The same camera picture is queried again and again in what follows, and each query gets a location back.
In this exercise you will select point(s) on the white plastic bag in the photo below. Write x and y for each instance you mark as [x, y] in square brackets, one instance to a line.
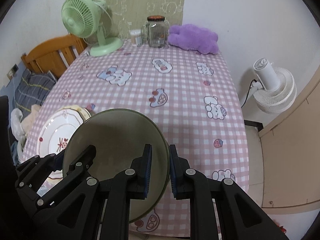
[16, 126]

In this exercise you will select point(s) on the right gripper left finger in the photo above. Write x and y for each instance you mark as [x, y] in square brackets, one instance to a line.
[100, 209]

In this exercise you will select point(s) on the glass jar with lid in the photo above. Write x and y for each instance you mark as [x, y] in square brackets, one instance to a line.
[155, 31]

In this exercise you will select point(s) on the white floor fan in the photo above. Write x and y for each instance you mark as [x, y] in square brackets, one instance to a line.
[275, 90]

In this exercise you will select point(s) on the large yellow floral plate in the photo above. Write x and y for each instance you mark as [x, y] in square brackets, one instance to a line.
[84, 113]

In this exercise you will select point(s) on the wall power socket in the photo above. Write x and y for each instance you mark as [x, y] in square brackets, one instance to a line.
[11, 73]

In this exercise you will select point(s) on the peach cloth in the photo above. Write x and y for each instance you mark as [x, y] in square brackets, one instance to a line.
[29, 120]

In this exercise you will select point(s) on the green desk fan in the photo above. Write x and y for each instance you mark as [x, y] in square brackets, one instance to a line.
[87, 18]

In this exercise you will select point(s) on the purple plush toy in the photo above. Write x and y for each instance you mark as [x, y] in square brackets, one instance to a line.
[192, 37]

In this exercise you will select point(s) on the pink checkered tablecloth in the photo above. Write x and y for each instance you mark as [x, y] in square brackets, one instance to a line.
[189, 96]

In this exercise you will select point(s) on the pile of clothes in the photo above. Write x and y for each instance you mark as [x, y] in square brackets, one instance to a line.
[17, 152]

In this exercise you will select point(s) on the grey plaid pillow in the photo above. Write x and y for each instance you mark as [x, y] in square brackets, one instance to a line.
[32, 90]

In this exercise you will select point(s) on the white red-rimmed plate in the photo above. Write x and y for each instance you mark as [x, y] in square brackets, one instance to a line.
[57, 131]

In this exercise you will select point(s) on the wooden bed headboard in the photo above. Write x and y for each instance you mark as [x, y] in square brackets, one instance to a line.
[54, 55]

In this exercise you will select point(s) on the ceramic floral bowl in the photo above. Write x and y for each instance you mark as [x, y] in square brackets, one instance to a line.
[119, 136]

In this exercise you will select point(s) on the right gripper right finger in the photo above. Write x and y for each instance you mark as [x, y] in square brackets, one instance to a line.
[218, 209]

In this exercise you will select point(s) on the green patterned cardboard panel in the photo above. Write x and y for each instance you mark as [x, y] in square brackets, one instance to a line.
[122, 16]

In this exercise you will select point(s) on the cotton swab container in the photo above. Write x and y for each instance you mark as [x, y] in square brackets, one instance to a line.
[136, 37]

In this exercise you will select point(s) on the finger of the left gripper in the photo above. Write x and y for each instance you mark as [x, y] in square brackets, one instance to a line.
[80, 162]
[49, 163]

